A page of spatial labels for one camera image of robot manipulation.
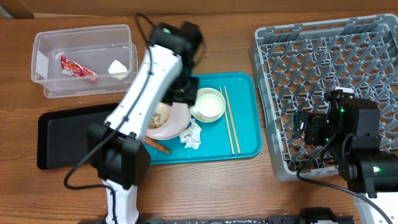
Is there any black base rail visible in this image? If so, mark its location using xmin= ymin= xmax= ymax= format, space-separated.
xmin=137 ymin=215 xmax=301 ymax=224

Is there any teal serving tray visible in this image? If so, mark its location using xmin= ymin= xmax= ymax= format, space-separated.
xmin=146 ymin=72 xmax=262 ymax=165

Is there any pink plate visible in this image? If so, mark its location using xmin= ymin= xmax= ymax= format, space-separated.
xmin=146 ymin=103 xmax=191 ymax=140

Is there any red snack wrapper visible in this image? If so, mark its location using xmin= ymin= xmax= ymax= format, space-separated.
xmin=60 ymin=55 xmax=97 ymax=82

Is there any pale green bowl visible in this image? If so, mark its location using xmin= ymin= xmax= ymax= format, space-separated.
xmin=190 ymin=88 xmax=226 ymax=123

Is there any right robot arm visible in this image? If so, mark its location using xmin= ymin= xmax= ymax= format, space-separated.
xmin=292 ymin=87 xmax=397 ymax=223

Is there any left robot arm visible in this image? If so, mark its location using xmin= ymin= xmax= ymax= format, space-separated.
xmin=87 ymin=21 xmax=203 ymax=223

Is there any grey dishwasher rack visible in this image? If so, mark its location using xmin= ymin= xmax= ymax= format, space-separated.
xmin=249 ymin=14 xmax=397 ymax=182

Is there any clear plastic bin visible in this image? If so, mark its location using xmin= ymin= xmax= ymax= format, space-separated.
xmin=31 ymin=24 xmax=138 ymax=98

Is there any white cup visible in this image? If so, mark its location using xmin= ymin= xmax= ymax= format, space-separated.
xmin=197 ymin=94 xmax=222 ymax=118

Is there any black plastic tray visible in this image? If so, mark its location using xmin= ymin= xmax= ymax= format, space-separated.
xmin=37 ymin=103 xmax=118 ymax=170

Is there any white tissue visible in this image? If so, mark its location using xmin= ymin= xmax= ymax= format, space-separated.
xmin=179 ymin=118 xmax=202 ymax=150

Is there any orange carrot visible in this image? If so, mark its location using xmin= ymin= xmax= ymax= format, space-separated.
xmin=145 ymin=137 xmax=171 ymax=154

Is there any white paper liner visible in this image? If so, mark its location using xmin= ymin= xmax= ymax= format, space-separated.
xmin=108 ymin=60 xmax=128 ymax=80

